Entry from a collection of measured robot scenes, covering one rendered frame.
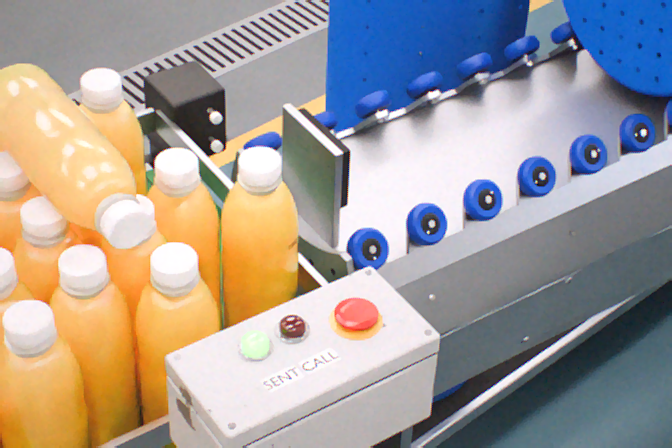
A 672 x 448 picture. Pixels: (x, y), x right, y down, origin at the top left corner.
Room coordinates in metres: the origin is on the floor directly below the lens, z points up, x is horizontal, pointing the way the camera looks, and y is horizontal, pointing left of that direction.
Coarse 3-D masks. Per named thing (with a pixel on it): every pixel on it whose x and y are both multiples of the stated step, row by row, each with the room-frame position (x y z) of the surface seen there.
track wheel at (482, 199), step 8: (472, 184) 1.12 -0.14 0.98; (480, 184) 1.12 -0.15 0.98; (488, 184) 1.12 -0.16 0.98; (464, 192) 1.11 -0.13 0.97; (472, 192) 1.11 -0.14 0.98; (480, 192) 1.11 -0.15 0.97; (488, 192) 1.12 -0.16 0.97; (496, 192) 1.12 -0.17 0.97; (464, 200) 1.11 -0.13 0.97; (472, 200) 1.10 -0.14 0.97; (480, 200) 1.11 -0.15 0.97; (488, 200) 1.11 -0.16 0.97; (496, 200) 1.11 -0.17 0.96; (472, 208) 1.10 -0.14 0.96; (480, 208) 1.10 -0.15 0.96; (488, 208) 1.10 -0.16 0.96; (496, 208) 1.11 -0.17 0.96; (472, 216) 1.10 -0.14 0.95; (480, 216) 1.10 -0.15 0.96; (488, 216) 1.10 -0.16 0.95
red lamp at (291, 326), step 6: (282, 318) 0.78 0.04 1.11; (288, 318) 0.77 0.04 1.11; (294, 318) 0.77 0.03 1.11; (300, 318) 0.77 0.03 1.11; (282, 324) 0.77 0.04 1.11; (288, 324) 0.77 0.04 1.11; (294, 324) 0.77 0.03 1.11; (300, 324) 0.77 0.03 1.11; (282, 330) 0.76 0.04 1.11; (288, 330) 0.76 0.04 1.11; (294, 330) 0.76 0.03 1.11; (300, 330) 0.76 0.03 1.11; (288, 336) 0.76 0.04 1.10; (294, 336) 0.76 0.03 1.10; (300, 336) 0.76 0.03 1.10
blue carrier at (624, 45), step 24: (576, 0) 1.43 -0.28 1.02; (600, 0) 1.40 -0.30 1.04; (624, 0) 1.37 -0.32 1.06; (648, 0) 1.34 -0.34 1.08; (576, 24) 1.43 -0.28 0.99; (600, 24) 1.40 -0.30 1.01; (624, 24) 1.37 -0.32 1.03; (648, 24) 1.34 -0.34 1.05; (600, 48) 1.39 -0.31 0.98; (624, 48) 1.36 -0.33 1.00; (648, 48) 1.33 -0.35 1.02; (624, 72) 1.35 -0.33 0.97; (648, 72) 1.33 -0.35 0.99
